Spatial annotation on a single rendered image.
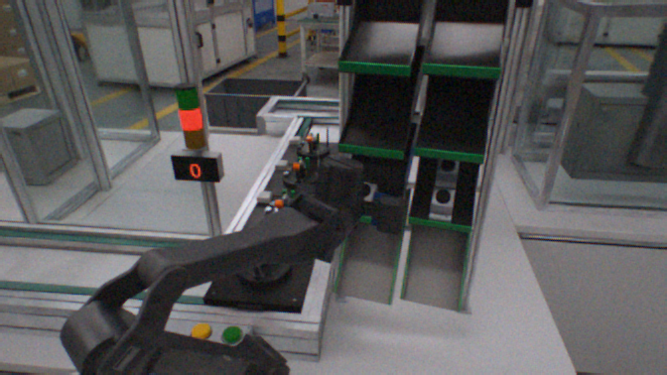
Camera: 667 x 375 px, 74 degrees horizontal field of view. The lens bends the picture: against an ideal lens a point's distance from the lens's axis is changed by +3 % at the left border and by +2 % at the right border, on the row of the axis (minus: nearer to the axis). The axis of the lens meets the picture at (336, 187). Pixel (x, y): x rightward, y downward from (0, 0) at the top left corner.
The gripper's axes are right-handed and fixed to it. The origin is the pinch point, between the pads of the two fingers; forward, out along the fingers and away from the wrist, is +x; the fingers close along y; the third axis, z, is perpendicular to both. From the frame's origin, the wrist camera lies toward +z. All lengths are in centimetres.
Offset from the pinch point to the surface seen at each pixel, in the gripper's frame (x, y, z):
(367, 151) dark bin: 9.2, 0.3, 7.4
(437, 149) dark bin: 14.2, -12.6, 8.5
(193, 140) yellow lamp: 21, 47, 3
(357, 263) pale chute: 20.9, 2.6, -22.0
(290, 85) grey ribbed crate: 234, 108, 7
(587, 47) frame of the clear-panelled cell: 81, -49, 33
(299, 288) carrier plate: 18.6, 16.3, -30.4
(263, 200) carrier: 52, 42, -21
